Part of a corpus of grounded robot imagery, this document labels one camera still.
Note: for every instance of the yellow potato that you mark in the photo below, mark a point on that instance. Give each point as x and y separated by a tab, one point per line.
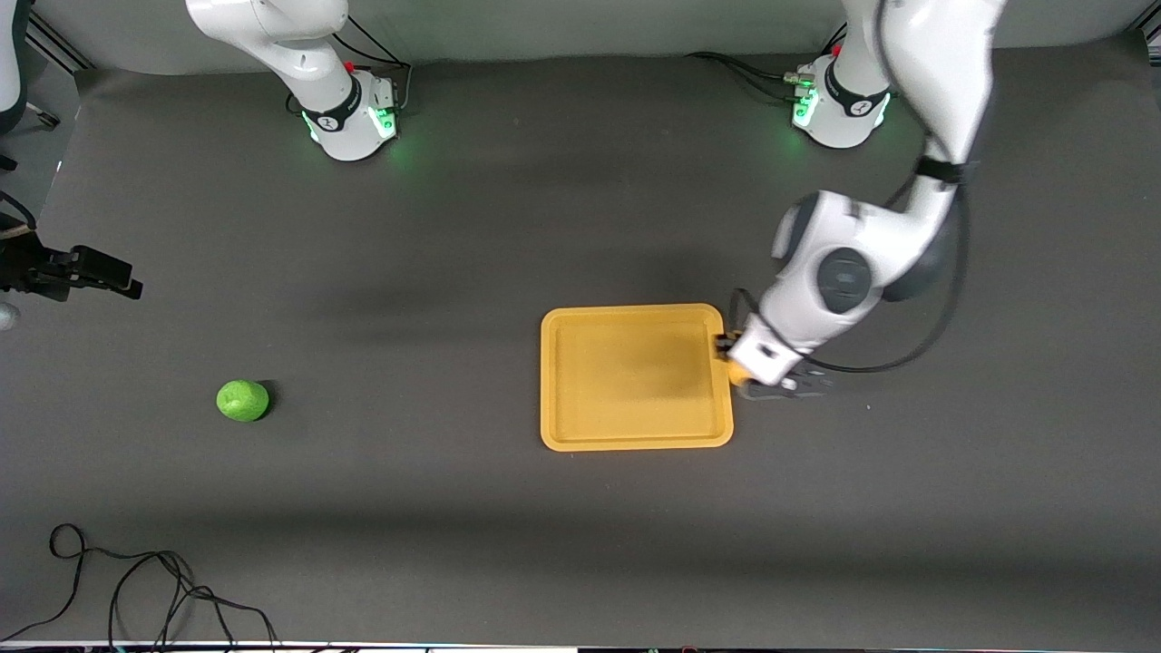
736	371

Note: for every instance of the orange plastic tray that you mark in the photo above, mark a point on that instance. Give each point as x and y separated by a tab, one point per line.
635	381

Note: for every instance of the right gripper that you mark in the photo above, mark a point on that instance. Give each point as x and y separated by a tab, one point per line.
36	271

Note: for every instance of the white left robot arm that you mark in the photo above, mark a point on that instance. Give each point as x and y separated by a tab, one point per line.
943	82

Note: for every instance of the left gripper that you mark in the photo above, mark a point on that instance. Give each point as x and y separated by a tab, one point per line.
722	344

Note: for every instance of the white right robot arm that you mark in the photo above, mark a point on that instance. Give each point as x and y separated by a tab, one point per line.
317	91

